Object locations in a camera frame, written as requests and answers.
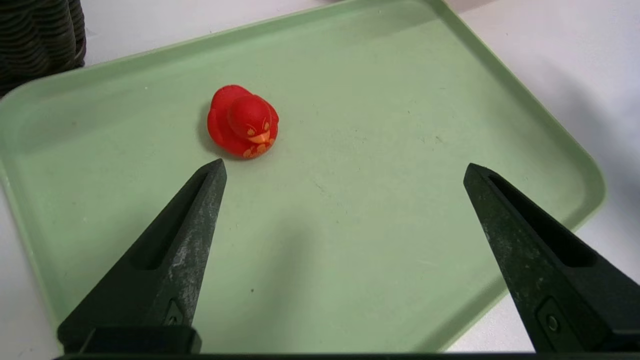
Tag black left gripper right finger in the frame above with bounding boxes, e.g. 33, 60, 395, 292
463, 163, 640, 353

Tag dark brown wicker basket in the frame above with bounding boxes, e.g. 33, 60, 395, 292
0, 0, 87, 98

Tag light green plastic tray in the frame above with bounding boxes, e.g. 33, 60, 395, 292
0, 0, 607, 354

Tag red rubber duck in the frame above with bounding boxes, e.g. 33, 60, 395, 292
207, 84, 280, 160

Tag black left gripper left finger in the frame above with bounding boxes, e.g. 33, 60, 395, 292
57, 158, 228, 355

